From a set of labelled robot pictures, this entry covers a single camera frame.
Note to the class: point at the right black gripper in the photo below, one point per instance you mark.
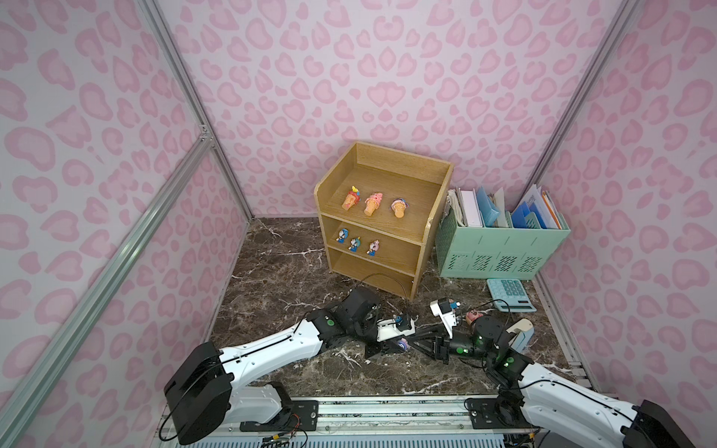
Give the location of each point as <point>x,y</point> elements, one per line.
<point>442,346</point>

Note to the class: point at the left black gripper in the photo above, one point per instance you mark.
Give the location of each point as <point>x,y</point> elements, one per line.
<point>378,344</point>

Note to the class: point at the blue pink pig figure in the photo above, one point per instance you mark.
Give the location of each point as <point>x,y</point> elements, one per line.
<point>373,248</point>

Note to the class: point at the small teal figure toy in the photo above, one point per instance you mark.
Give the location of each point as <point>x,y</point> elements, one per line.
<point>355,244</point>

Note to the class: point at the small blue figure toy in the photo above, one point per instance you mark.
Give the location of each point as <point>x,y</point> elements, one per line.
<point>342,236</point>

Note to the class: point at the pink ice cream cone toy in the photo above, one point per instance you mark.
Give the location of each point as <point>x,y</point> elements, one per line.
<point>373,203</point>

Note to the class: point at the wooden three-tier shelf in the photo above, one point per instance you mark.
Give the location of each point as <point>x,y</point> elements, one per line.
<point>405,243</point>

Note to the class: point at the sprinkled ice cream cone toy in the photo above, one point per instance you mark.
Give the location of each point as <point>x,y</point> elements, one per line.
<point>352,198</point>

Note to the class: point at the small purple figure toy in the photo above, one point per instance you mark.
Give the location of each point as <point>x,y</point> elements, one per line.
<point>403,345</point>

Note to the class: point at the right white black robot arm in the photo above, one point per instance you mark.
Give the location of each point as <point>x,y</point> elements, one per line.
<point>529,391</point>

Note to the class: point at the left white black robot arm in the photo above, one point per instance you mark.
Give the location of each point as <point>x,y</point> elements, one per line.
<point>216,386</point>

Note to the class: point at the pink round toy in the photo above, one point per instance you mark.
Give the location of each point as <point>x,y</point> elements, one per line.
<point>472,315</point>

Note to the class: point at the white blue stapler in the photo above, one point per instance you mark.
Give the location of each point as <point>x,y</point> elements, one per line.
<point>520,335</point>

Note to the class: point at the mint green calculator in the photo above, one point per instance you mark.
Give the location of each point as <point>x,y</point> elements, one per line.
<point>510,296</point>

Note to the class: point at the mint green file organizer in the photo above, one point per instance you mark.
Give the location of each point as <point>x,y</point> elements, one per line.
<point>494,253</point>

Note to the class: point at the papers and folders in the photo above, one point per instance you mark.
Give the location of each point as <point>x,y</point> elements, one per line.
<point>477,208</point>

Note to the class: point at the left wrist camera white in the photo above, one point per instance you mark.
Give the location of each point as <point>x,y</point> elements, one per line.
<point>398,327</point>

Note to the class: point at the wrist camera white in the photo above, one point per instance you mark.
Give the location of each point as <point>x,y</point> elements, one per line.
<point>398,327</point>
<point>446,310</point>

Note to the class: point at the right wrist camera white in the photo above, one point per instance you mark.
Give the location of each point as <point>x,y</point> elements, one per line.
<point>446,310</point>

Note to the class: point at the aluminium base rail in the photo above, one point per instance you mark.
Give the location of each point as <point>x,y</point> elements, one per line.
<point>433,421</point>

